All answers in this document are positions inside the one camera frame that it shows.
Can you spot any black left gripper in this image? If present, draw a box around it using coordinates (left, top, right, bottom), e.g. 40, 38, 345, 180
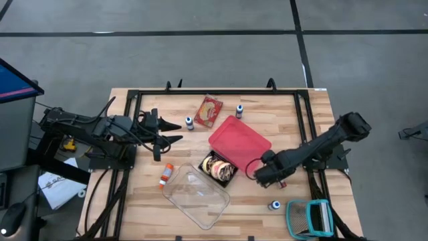
139, 108, 184, 163

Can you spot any orange white glue stick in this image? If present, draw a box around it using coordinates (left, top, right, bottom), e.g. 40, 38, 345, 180
158, 162, 175, 189

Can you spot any tape roll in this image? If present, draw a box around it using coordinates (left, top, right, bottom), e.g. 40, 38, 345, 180
220, 163, 237, 182
201, 155, 215, 175
211, 160, 227, 180

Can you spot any black mesh basket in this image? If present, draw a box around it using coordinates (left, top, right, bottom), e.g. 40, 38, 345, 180
197, 149, 239, 189

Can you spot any pink plastic bin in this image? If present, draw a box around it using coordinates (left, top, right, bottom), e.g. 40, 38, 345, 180
207, 114, 273, 172

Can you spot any red snack packet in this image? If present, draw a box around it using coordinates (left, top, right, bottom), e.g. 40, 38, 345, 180
193, 94, 225, 129

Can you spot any teal framed mesh holder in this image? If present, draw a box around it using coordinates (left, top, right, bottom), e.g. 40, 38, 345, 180
285, 198, 336, 241

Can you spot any clear plastic bin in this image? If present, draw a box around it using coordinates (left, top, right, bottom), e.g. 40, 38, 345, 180
162, 163, 231, 231

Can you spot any yellow black tool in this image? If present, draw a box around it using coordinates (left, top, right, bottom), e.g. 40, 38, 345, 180
62, 138, 78, 152

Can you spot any white paper sheet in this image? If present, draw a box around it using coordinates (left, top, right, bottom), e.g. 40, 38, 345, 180
37, 157, 88, 211

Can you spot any monitor with blue screen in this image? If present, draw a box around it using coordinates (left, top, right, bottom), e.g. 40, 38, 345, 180
0, 58, 45, 104

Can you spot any black computer mouse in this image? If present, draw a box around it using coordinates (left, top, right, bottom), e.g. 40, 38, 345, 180
0, 202, 28, 238

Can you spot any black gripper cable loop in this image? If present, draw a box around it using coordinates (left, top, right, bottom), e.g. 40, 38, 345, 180
245, 157, 265, 181

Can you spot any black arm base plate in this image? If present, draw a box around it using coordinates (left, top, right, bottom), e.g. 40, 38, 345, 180
302, 143, 349, 171
88, 143, 138, 171

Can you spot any black metal table frame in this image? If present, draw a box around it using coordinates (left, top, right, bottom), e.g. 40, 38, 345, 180
80, 78, 366, 241

